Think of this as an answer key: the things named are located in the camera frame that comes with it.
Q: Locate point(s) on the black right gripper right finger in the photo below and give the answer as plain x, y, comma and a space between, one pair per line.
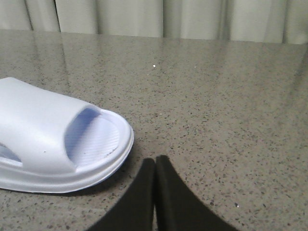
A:
177, 208

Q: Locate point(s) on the white curtain backdrop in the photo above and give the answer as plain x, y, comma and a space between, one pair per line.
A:
274, 21

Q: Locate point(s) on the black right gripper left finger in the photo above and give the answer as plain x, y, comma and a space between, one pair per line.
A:
134, 210

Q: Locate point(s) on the light blue slipper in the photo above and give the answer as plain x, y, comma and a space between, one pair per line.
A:
52, 143

